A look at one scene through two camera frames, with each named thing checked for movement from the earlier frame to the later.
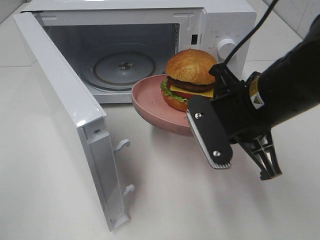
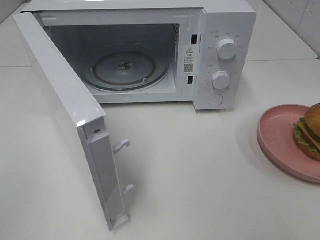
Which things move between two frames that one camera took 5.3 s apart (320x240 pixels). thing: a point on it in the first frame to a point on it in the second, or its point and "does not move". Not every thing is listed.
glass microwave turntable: [117, 67] does not move
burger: [187, 77] to [307, 132]
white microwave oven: [108, 44] does not move
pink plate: [147, 96] to [276, 136]
